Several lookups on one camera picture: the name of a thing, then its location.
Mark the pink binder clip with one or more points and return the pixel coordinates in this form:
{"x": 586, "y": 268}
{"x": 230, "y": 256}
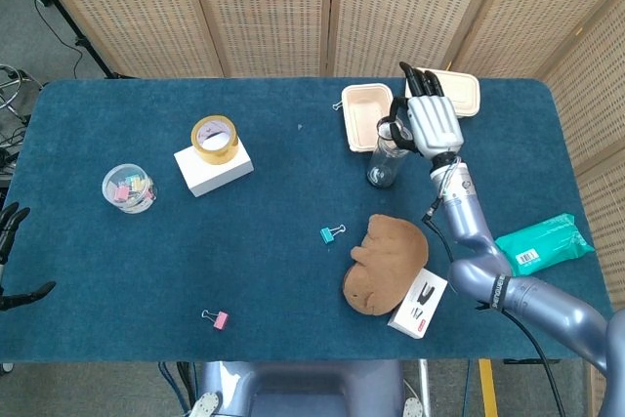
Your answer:
{"x": 220, "y": 320}

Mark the clear jar of binder clips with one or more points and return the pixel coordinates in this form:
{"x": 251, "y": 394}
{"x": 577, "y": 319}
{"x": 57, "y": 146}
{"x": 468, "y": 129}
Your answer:
{"x": 128, "y": 190}

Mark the green wet wipes pack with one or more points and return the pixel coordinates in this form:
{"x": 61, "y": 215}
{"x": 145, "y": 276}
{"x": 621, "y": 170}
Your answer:
{"x": 547, "y": 243}

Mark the woven bamboo folding screen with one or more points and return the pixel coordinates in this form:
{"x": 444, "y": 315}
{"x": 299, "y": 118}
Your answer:
{"x": 273, "y": 7}

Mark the brown capybara plush toy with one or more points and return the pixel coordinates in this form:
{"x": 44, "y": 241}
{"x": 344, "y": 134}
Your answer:
{"x": 390, "y": 261}

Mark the black and silver right hand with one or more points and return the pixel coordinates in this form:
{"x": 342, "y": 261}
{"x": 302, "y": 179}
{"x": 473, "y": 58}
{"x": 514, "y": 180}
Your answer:
{"x": 434, "y": 121}

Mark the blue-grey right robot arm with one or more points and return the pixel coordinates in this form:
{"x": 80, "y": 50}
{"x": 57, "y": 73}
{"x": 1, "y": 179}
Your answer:
{"x": 464, "y": 221}

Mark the open beige food container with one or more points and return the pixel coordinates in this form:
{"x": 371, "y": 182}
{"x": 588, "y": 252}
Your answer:
{"x": 363, "y": 116}

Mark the yellow packing tape roll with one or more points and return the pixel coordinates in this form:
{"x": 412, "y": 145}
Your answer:
{"x": 217, "y": 151}

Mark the clear glass jar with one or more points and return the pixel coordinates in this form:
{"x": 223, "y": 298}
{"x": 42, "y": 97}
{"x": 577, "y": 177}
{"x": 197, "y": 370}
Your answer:
{"x": 386, "y": 163}

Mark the lidded beige food container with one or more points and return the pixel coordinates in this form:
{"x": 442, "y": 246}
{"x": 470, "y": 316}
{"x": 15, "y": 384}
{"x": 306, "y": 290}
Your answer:
{"x": 466, "y": 95}

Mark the black stand leg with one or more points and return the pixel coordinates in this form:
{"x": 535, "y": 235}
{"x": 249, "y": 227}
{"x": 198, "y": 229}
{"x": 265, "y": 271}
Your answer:
{"x": 73, "y": 29}

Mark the teal binder clip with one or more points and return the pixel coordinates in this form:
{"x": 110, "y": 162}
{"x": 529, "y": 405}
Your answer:
{"x": 327, "y": 235}
{"x": 338, "y": 106}

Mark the plain white box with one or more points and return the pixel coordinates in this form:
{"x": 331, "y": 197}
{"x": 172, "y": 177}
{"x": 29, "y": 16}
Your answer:
{"x": 210, "y": 175}

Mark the black and silver left hand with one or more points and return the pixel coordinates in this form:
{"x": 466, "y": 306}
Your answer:
{"x": 10, "y": 229}

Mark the chrome stool frame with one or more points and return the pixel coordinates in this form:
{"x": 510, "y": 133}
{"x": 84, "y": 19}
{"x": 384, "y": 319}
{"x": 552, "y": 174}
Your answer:
{"x": 14, "y": 90}

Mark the white stapler box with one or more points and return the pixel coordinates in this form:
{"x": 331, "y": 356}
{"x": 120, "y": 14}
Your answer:
{"x": 422, "y": 304}

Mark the blue carpet table cover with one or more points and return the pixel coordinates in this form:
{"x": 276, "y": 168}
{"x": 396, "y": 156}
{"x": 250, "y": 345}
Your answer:
{"x": 273, "y": 290}

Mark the blue-grey robot torso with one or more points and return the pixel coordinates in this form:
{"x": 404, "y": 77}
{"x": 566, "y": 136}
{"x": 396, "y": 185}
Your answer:
{"x": 303, "y": 387}

